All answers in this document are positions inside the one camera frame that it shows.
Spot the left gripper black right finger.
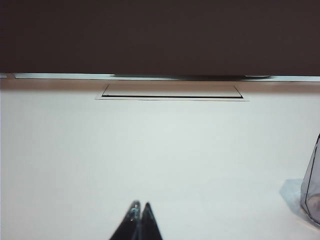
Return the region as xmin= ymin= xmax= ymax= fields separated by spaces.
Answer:
xmin=137 ymin=201 xmax=163 ymax=240

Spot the wide brown desk partition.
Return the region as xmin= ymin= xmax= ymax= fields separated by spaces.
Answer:
xmin=0 ymin=0 xmax=320 ymax=77

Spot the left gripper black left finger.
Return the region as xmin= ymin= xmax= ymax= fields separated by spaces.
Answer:
xmin=109 ymin=199 xmax=142 ymax=240

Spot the white table cable hatch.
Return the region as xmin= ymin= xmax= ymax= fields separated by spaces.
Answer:
xmin=95 ymin=83 xmax=251 ymax=102

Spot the grey faceted glass mug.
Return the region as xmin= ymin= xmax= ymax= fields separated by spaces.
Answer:
xmin=299 ymin=131 xmax=320 ymax=226

